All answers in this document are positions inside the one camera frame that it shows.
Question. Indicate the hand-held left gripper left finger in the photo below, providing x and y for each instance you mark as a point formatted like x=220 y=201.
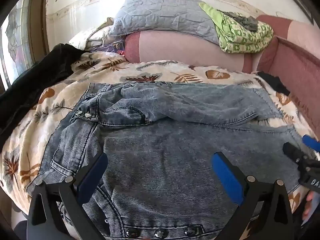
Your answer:
x=92 y=177

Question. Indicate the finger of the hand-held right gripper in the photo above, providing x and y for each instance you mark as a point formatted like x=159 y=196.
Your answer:
x=292 y=151
x=309 y=140

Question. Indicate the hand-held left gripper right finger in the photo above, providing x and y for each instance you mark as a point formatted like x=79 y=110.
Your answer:
x=226 y=177

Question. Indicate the blue denim pants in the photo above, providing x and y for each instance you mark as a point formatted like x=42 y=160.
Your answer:
x=162 y=142

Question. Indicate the person's right hand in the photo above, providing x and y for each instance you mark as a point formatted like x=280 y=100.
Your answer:
x=308 y=202

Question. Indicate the small black cloth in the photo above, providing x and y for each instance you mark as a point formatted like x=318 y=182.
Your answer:
x=277 y=83

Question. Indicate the black garment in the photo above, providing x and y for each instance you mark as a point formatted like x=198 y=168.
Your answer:
x=37 y=72

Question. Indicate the cream leaf print blanket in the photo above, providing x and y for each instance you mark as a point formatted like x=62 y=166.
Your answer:
x=150 y=71

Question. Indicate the green patterned cloth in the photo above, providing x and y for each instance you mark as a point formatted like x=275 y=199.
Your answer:
x=240 y=41

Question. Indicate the purple printed item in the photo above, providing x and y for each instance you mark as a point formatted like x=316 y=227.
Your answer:
x=117 y=47

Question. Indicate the dark grey cloth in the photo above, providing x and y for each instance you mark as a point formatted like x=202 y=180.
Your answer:
x=240 y=20

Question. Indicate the white cloth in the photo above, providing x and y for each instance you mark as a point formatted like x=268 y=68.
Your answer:
x=100 y=36

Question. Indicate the stained glass window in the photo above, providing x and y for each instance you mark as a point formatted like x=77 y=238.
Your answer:
x=17 y=35

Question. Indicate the grey quilted pillow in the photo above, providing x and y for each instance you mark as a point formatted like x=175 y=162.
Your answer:
x=162 y=15

